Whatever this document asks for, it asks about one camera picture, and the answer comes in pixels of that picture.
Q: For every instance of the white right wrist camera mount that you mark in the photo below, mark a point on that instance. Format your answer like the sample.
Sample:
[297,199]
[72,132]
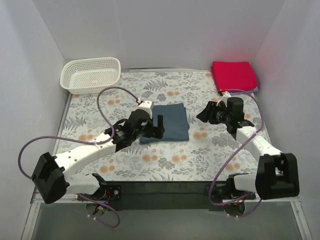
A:
[224,96]

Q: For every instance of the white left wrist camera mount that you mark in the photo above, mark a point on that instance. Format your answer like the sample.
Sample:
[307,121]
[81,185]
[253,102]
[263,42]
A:
[147,106]

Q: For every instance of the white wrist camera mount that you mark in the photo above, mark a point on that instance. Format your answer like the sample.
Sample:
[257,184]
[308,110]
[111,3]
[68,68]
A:
[147,106]
[224,96]

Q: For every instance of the dark teal t shirt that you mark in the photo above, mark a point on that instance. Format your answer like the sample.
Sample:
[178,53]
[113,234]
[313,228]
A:
[176,127]

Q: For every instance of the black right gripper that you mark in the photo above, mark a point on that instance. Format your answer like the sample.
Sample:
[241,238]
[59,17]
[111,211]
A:
[211,114]

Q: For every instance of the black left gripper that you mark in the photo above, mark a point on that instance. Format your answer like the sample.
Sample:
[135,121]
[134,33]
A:
[155,130]

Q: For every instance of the floral patterned table mat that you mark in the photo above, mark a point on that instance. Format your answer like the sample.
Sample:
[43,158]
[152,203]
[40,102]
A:
[210,151]

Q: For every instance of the white perforated plastic basket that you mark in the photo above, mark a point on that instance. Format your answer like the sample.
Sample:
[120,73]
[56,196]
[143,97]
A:
[91,75]

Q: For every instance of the folded red t shirt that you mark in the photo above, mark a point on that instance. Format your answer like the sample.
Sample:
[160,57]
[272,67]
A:
[226,74]

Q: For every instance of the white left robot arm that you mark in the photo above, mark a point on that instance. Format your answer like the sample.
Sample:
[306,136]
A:
[53,174]

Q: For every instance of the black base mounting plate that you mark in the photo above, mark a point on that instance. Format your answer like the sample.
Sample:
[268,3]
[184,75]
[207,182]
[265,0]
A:
[155,195]

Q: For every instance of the folded lavender t shirt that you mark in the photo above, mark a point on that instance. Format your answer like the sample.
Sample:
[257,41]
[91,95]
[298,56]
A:
[240,87]

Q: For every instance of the aluminium frame rail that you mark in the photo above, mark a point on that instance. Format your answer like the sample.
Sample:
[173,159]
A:
[167,211]

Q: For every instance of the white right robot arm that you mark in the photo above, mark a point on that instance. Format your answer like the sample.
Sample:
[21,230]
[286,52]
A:
[277,172]

